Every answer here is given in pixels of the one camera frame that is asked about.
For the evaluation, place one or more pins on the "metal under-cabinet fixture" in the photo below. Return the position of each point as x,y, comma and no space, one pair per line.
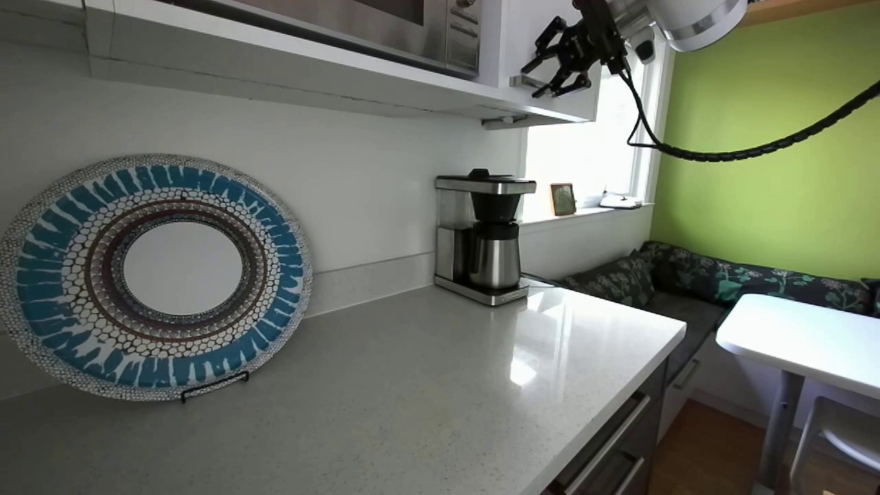
502,121

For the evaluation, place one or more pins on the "white dish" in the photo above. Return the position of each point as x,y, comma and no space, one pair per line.
623,202

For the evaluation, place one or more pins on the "blue patterned decorative plate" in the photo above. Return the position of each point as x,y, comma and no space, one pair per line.
65,277

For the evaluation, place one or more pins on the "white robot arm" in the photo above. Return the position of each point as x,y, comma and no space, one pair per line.
698,17

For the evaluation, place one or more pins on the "long floral bench cushion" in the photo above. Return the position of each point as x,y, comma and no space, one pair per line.
760,277

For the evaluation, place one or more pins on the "white framed window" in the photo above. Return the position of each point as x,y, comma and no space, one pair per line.
586,156

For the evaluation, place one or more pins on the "grey bench seat pad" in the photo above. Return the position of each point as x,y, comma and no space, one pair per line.
688,318

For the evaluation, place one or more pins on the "dark patterned cushion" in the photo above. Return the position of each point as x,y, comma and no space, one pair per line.
623,278

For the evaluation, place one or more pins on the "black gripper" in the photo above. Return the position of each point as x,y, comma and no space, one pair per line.
596,43

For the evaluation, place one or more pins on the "steel black coffee maker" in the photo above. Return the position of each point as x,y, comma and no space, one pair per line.
497,263

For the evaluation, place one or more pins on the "stainless steel microwave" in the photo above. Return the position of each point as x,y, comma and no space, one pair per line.
366,24

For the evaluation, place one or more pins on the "white upper cabinet body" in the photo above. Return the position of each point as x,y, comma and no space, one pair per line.
230,79

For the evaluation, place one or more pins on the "white chair with metal legs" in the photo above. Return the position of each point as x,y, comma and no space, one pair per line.
839,442

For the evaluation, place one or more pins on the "white table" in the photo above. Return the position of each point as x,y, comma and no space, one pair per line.
798,334

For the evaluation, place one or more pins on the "small picture frame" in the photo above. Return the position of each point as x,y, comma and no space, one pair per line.
563,200

